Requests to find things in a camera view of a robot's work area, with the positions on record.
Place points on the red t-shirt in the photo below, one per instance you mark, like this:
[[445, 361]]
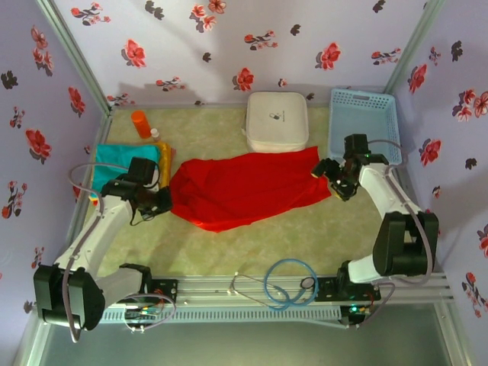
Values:
[[244, 183]]

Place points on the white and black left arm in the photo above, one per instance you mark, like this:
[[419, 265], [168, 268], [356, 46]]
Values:
[[106, 221]]

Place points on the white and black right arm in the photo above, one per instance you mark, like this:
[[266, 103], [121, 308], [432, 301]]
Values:
[[381, 187]]

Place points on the folded teal t-shirt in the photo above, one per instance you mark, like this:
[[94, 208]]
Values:
[[114, 160]]

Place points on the folded yellow t-shirt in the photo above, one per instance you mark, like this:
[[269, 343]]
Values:
[[164, 160]]

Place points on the small white-capped vial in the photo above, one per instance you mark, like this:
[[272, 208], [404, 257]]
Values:
[[155, 134]]

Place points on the light blue perforated basket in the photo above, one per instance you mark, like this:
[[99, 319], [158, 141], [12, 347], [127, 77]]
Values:
[[366, 114]]

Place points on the orange pill bottle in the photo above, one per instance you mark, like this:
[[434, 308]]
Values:
[[142, 126]]

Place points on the white zip case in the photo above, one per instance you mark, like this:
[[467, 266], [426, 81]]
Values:
[[276, 118]]

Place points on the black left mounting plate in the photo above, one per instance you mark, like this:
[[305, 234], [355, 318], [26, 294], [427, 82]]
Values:
[[167, 289]]

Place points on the black mounting plate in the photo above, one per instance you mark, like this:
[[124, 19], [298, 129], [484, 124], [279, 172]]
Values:
[[167, 289], [328, 289]]

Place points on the blue stethoscope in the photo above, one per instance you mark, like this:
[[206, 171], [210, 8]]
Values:
[[308, 283]]

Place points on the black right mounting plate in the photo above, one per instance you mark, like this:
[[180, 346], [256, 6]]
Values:
[[328, 289]]

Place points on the left circuit board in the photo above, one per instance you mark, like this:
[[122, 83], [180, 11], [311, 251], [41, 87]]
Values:
[[141, 313]]

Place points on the circuit board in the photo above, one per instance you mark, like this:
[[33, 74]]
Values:
[[354, 309], [141, 313]]

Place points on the right circuit board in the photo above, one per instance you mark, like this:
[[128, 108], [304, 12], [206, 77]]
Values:
[[354, 309]]

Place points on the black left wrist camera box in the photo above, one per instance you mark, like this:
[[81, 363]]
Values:
[[143, 171]]

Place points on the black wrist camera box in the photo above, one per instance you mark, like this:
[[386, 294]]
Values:
[[143, 171], [356, 145]]

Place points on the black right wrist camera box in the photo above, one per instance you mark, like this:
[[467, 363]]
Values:
[[356, 145]]

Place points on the aluminium left side rail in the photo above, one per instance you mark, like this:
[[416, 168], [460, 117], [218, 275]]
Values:
[[103, 129]]

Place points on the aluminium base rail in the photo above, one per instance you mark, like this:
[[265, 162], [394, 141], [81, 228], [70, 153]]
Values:
[[213, 291]]

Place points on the aluminium left corner post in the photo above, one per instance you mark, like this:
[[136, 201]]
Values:
[[76, 57]]

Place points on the aluminium corner post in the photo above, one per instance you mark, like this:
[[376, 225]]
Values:
[[413, 43], [76, 57]]

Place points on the aluminium right corner post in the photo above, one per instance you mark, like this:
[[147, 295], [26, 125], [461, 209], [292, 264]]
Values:
[[413, 43]]

